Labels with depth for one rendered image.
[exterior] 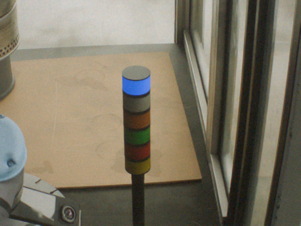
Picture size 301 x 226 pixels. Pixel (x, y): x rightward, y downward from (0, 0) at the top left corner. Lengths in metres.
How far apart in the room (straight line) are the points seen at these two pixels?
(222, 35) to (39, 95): 0.64
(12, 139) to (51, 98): 1.06
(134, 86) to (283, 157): 0.38
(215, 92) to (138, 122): 0.35
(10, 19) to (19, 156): 0.99
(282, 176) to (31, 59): 1.34
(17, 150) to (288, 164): 0.28
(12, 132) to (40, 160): 0.84
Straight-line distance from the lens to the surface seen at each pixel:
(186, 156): 1.46
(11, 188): 0.65
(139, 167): 1.06
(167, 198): 1.35
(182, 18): 1.93
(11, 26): 1.60
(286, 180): 0.66
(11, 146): 0.62
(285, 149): 0.64
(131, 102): 0.98
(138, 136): 1.02
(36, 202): 0.81
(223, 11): 1.23
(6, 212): 0.65
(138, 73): 0.97
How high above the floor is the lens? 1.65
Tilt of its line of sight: 34 degrees down
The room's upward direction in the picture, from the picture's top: straight up
